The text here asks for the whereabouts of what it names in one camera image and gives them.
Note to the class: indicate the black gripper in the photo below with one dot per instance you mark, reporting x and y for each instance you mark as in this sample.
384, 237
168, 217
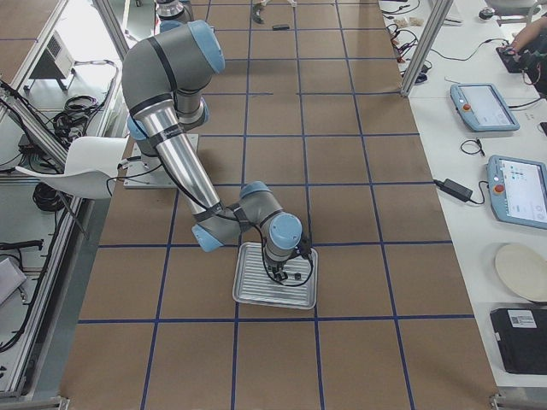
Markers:
275, 266

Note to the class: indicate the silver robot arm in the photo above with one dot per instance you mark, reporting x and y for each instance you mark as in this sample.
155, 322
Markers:
162, 77
174, 10

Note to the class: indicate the person forearm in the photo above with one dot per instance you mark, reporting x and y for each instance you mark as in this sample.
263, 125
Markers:
528, 34

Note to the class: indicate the silver ribbed metal tray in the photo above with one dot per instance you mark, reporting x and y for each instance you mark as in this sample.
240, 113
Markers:
253, 285

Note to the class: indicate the black power adapter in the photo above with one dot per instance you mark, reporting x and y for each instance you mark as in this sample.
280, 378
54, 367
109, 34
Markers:
454, 189

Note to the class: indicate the white plastic chair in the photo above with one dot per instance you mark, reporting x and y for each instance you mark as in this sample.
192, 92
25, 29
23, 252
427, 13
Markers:
90, 168

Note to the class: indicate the beige round plate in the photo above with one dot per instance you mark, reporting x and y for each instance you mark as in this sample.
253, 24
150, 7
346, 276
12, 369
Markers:
523, 271

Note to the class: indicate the black flat box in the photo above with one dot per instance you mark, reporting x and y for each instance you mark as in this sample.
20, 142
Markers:
521, 339

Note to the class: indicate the near blue teach pendant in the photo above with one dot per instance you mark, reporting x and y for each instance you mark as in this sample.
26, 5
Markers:
517, 189

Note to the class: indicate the blue teach pendant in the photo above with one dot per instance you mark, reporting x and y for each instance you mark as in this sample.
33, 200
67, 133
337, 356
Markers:
517, 189
482, 108

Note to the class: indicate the far blue teach pendant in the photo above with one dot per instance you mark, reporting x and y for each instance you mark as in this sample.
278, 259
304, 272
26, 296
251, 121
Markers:
482, 108

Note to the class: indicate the green brake shoe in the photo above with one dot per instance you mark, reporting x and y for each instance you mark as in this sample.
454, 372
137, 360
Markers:
256, 13

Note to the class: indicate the grey electronics box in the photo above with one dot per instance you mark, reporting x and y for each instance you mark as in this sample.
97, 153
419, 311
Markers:
55, 63

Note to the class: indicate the aluminium frame post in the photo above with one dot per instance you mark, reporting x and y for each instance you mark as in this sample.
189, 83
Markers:
436, 19

